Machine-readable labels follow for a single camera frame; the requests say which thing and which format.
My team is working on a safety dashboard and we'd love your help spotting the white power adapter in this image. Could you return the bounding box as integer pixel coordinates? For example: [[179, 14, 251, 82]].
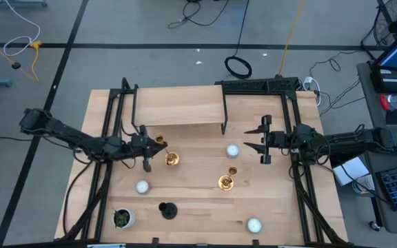
[[303, 76, 323, 107]]

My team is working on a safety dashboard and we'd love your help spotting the black label printer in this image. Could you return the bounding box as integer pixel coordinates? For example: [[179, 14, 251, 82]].
[[369, 68, 397, 94]]

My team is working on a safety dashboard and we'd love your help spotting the brass candlestick holder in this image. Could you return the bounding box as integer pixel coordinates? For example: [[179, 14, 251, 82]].
[[218, 166, 238, 192], [154, 134, 181, 167]]

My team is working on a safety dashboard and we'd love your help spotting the black aluminium table frame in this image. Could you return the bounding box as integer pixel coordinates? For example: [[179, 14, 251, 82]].
[[54, 76, 351, 248]]

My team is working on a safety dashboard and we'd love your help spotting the white cardboard box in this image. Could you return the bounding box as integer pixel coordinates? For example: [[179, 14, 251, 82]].
[[332, 156, 370, 187]]

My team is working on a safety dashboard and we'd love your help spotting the black floor fan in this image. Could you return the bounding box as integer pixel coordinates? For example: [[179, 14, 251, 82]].
[[360, 0, 397, 59]]

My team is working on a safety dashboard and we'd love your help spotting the yellow hanging cable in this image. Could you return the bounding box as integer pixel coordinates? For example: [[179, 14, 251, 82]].
[[279, 0, 305, 76]]

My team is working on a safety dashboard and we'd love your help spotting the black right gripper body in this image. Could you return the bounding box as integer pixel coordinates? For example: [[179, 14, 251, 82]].
[[260, 115, 291, 165]]

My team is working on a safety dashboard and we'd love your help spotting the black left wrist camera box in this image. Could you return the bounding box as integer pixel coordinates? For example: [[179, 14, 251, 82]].
[[131, 133, 147, 149]]

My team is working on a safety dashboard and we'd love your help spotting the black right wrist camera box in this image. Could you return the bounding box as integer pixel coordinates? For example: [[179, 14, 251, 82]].
[[272, 131, 288, 149]]

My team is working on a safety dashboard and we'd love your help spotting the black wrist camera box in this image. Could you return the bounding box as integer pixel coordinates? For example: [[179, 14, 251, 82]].
[[272, 131, 288, 149], [131, 133, 147, 149]]

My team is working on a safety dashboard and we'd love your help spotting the white floor cable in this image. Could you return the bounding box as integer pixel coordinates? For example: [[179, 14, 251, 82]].
[[3, 0, 42, 58]]

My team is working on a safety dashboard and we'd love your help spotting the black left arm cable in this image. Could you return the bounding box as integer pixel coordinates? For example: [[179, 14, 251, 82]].
[[61, 151, 98, 240]]

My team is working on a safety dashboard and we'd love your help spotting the white and blue roll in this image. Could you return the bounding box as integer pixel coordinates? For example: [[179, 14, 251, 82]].
[[352, 174, 376, 196]]

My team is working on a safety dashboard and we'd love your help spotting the black candlestick holder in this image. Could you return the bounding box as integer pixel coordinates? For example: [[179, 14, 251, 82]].
[[158, 202, 179, 220]]

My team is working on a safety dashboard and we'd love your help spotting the black coiled hanging cable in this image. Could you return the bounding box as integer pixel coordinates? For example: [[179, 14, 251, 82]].
[[223, 0, 253, 80]]

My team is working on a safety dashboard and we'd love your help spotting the small plant in white pot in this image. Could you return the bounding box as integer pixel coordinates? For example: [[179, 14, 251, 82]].
[[112, 207, 136, 230]]

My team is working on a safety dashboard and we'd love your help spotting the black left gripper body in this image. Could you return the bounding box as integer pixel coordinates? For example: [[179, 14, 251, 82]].
[[130, 125, 152, 173]]

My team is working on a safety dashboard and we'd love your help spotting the orange extension cable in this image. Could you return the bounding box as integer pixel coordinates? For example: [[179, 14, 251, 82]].
[[0, 30, 43, 83]]

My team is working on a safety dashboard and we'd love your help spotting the grey side desk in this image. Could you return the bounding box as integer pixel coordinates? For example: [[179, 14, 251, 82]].
[[356, 61, 397, 237]]

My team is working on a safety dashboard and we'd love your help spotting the wooden shelf with black legs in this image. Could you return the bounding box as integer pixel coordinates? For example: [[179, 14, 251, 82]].
[[131, 84, 229, 136]]

